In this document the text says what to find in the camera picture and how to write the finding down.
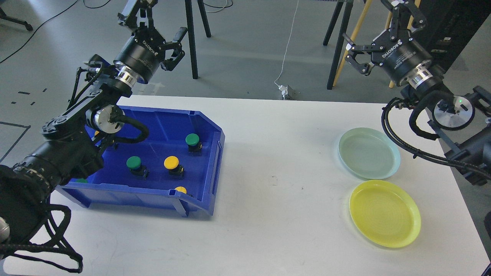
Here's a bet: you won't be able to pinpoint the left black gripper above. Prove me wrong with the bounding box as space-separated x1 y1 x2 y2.
114 0 188 84

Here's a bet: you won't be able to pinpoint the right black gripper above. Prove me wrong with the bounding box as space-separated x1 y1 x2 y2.
342 0 434 85

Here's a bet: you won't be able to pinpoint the green push button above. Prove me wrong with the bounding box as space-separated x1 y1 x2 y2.
126 156 149 179
185 133 203 156

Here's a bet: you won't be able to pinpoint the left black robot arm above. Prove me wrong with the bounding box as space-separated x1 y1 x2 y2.
0 0 188 274

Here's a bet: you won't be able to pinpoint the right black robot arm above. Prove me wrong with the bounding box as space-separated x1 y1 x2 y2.
343 0 491 186

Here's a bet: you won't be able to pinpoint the green push button back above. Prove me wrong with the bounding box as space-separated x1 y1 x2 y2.
185 133 203 156

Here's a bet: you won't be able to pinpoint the light green plate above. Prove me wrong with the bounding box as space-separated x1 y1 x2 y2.
337 127 400 180

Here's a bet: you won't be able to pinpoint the yellow push button front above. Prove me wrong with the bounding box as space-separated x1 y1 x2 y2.
174 186 194 197

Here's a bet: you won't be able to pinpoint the yellow plate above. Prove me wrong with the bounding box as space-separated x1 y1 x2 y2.
348 180 422 248

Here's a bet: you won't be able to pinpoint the wooden easel legs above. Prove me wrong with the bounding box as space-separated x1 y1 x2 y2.
332 0 421 89

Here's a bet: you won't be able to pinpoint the black tripod stand left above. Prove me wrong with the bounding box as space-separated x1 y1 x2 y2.
185 0 211 80

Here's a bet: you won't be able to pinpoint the black stand legs right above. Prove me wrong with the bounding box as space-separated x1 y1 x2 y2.
323 0 354 90

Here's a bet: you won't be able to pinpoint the black cabinet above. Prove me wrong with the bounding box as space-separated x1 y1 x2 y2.
412 0 491 72

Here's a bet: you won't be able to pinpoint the blue plastic bin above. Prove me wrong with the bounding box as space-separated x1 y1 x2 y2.
56 107 226 217

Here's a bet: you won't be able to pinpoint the black floor cable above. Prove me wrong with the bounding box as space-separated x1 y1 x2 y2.
0 0 112 65

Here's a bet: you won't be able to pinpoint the white cable with plug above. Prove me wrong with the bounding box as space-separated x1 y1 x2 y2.
274 0 300 100

